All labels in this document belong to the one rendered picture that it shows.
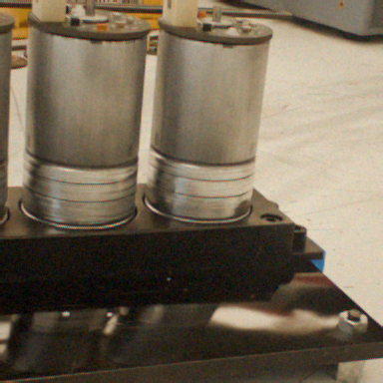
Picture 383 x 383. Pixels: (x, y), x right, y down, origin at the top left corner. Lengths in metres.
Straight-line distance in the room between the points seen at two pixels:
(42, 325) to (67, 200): 0.03
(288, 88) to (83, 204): 0.24
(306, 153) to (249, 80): 0.14
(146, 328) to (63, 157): 0.04
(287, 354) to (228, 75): 0.06
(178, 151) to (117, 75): 0.02
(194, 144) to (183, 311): 0.04
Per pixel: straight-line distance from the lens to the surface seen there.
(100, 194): 0.22
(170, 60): 0.22
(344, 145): 0.38
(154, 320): 0.21
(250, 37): 0.22
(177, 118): 0.23
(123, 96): 0.22
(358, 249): 0.28
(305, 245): 0.25
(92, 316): 0.21
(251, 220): 0.23
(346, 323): 0.21
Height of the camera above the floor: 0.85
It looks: 21 degrees down
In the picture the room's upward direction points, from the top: 7 degrees clockwise
